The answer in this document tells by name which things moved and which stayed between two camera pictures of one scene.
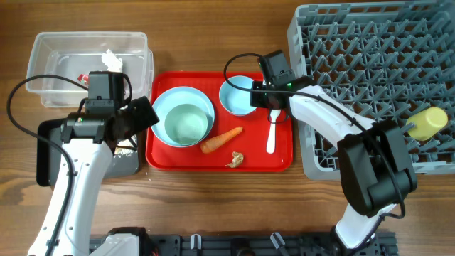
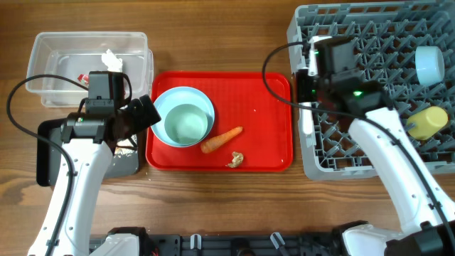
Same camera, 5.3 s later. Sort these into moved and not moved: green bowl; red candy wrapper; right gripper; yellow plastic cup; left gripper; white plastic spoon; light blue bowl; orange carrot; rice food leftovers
Moved: light blue bowl; white plastic spoon; right gripper
Not moved: rice food leftovers; yellow plastic cup; orange carrot; red candy wrapper; green bowl; left gripper
